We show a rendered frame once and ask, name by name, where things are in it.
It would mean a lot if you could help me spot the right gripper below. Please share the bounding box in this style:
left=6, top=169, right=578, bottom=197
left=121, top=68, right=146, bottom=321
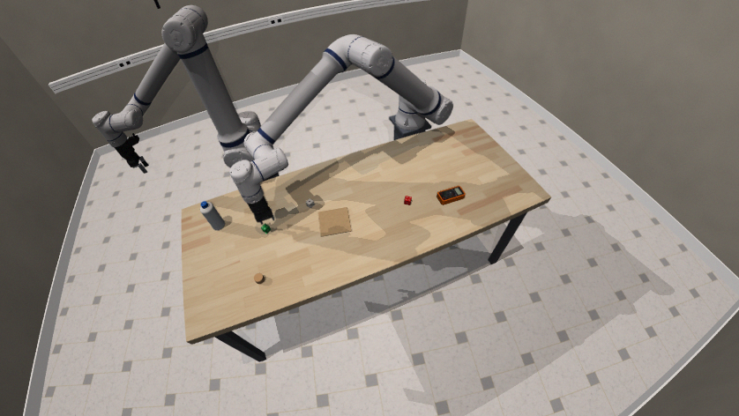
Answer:
left=108, top=133, right=149, bottom=174

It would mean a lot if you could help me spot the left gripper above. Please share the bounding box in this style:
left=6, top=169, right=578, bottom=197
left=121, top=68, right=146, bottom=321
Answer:
left=242, top=187, right=275, bottom=225

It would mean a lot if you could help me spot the grey plastic bottle with blue cap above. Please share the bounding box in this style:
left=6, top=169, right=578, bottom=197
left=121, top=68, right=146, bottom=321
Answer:
left=200, top=201, right=225, bottom=230

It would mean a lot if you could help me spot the orange digital multimeter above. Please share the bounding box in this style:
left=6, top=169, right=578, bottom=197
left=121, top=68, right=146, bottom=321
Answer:
left=437, top=186, right=466, bottom=205

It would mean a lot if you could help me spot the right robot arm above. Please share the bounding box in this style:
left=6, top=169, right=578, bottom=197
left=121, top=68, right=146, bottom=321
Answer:
left=92, top=5, right=261, bottom=167

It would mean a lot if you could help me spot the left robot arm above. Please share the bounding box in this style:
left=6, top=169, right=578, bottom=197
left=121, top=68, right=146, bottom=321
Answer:
left=229, top=34, right=453, bottom=198

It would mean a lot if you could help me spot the brown square mat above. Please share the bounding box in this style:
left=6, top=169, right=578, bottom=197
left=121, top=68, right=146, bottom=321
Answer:
left=318, top=207, right=352, bottom=236

